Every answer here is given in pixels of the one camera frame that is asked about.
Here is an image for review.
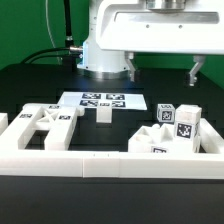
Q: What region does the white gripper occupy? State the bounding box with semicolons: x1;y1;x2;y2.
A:
96;0;224;86

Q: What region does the white block at left edge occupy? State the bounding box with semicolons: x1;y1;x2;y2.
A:
0;113;8;135

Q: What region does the white U-shaped fence frame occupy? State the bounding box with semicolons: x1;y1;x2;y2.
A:
0;118;224;179

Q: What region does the white chair seat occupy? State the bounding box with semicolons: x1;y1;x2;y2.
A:
128;124;200;154

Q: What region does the thin white cable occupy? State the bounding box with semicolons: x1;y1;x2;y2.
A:
45;0;63;64

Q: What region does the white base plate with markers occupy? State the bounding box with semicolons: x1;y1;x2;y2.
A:
58;92;147;111

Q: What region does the white chair back frame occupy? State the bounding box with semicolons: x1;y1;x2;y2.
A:
15;103;85;151

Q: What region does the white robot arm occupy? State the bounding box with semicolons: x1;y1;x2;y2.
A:
78;0;224;86

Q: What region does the black cable bundle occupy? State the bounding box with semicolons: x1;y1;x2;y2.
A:
20;0;84;64

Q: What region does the white marker cube left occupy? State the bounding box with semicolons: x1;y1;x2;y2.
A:
157;104;175;123

